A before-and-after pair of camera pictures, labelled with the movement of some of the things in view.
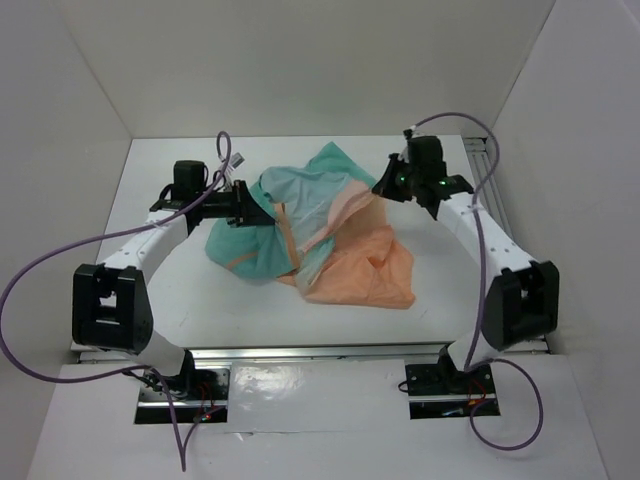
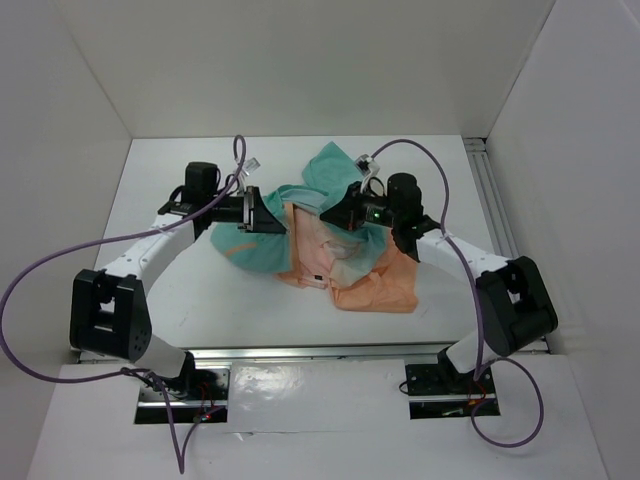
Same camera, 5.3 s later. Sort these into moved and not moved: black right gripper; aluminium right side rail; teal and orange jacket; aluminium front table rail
Moved: black right gripper; teal and orange jacket
Not moved: aluminium right side rail; aluminium front table rail
